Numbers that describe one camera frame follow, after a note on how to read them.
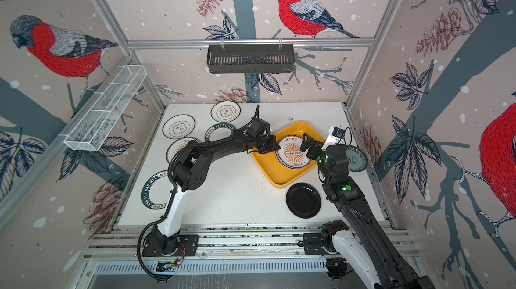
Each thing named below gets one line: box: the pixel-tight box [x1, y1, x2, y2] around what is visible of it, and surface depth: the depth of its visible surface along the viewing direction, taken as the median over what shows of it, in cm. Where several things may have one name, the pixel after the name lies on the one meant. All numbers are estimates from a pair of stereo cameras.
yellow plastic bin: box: [252, 149, 319, 189], surface depth 94 cm
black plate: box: [285, 182, 322, 220], surface depth 85 cm
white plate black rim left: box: [162, 113, 196, 140], surface depth 113 cm
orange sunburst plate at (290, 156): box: [275, 135, 312, 171], surface depth 97 cm
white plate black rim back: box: [210, 100, 242, 123], surface depth 120 cm
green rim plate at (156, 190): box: [141, 170, 172, 211], surface depth 90 cm
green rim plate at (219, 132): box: [204, 122, 237, 143], surface depth 112 cm
